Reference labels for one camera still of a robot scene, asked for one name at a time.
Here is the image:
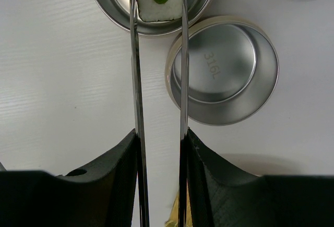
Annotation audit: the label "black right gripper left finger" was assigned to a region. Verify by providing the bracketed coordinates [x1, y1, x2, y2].
[1, 131, 137, 226]

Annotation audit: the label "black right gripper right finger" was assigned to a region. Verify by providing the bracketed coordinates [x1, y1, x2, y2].
[187, 131, 333, 226]

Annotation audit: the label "stainless steel food tongs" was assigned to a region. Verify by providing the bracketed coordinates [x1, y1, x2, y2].
[129, 0, 189, 226]

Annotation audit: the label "beige steel lunch box bowl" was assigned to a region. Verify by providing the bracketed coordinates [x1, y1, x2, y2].
[164, 15, 280, 126]

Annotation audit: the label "bamboo woven serving tray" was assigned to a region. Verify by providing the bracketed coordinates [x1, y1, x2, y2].
[164, 193, 179, 227]

